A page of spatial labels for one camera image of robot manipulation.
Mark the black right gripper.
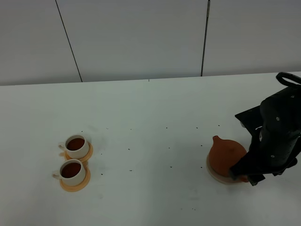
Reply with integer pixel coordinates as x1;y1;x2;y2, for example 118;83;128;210
229;105;301;186

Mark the brown clay teapot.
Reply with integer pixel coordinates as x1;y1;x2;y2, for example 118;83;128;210
208;136;248;181

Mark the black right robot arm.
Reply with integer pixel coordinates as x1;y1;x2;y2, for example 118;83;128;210
229;87;301;186

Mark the beige round teapot coaster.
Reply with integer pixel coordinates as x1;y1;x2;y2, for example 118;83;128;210
206;155;249;185

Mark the far orange saucer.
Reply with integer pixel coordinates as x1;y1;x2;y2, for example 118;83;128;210
59;143;94;162

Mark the orange saucer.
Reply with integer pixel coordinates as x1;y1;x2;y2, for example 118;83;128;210
59;143;94;162
59;166;91;192

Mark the near orange saucer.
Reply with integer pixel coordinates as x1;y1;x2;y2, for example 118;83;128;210
59;166;91;192

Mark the far white teacup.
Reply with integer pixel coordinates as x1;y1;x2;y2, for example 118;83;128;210
58;134;89;159

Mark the white teacup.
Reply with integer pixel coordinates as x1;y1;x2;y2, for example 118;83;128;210
52;159;86;186
58;134;89;159

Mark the near white teacup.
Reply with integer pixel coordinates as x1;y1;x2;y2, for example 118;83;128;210
52;159;86;186

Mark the black cable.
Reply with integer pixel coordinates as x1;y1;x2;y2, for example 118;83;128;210
275;72;301;88

